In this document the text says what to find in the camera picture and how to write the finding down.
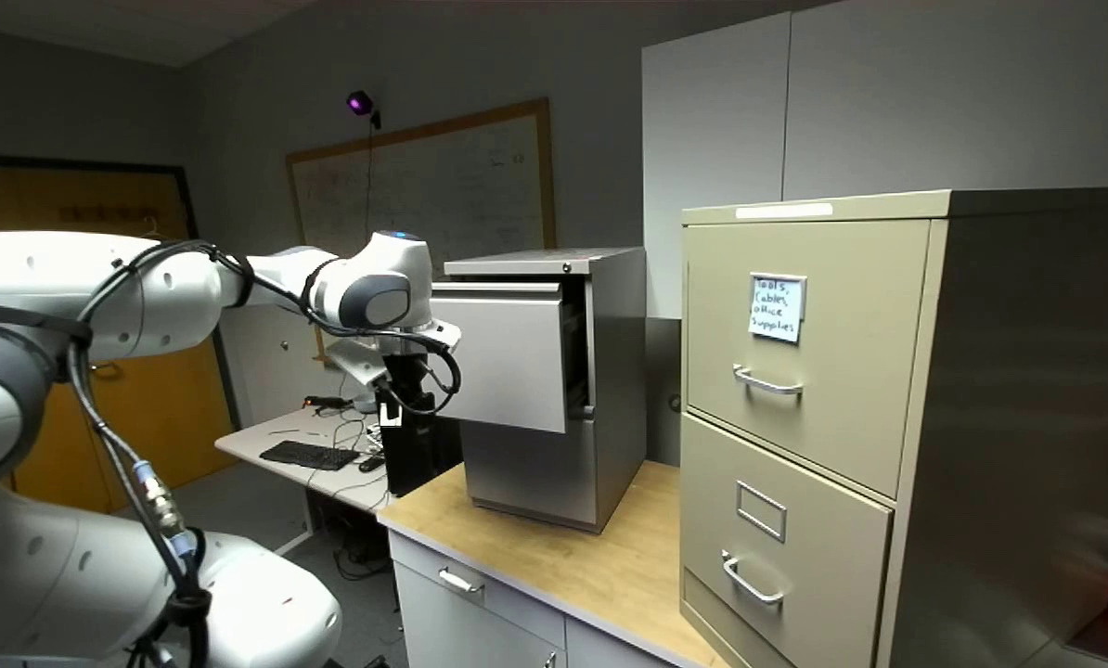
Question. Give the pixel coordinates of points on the grey counter drawer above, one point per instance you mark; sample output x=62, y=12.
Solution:
x=508, y=598

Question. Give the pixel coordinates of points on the handwritten paper note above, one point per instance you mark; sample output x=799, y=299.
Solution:
x=777, y=308

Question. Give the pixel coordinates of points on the silver filing cabinet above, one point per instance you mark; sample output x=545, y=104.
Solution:
x=610, y=371

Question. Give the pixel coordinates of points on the orange door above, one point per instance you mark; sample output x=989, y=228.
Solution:
x=164, y=408

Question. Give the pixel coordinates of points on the whiteboard with wooden frame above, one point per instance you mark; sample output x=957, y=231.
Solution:
x=461, y=186

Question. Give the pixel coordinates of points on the beige drawer with label frame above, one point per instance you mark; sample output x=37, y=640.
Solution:
x=823, y=575

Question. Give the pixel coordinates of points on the white desk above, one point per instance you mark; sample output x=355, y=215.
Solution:
x=266, y=436

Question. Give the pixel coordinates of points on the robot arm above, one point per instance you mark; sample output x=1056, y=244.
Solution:
x=44, y=297

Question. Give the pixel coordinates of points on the black computer mouse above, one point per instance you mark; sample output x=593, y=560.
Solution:
x=371, y=463

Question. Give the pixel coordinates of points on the beige filing cabinet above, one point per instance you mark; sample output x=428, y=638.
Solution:
x=981, y=417

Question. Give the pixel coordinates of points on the beige drawer with note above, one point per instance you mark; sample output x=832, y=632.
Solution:
x=842, y=417

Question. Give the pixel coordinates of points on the camera on mount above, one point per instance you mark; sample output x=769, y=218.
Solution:
x=361, y=102

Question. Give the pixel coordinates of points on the black keyboard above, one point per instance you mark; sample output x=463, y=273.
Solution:
x=309, y=456

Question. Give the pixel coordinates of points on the silver cabinet closed drawer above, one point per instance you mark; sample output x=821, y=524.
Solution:
x=526, y=473

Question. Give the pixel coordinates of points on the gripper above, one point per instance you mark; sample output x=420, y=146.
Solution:
x=407, y=376

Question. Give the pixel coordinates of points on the grey counter cabinet door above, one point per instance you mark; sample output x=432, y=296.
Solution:
x=461, y=635

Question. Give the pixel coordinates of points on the silver cabinet open drawer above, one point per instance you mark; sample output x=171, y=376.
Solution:
x=508, y=357

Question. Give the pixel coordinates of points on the grey wall cabinet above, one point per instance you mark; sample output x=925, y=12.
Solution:
x=888, y=102

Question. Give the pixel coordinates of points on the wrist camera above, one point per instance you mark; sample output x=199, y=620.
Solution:
x=354, y=360

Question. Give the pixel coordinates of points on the black computer tower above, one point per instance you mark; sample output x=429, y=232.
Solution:
x=424, y=455

